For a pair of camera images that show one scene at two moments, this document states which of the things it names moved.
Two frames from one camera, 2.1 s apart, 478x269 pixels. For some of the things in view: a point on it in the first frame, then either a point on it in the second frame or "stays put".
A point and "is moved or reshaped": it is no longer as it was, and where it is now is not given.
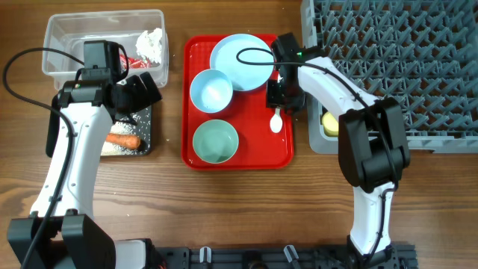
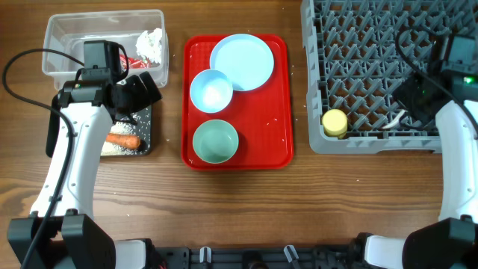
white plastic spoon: (275, 122) is moved or reshaped
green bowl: (215, 141) stays put
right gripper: (272, 96) → (401, 95)
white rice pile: (110, 149) stays put
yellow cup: (330, 124) stays put
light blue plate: (243, 77) stays put
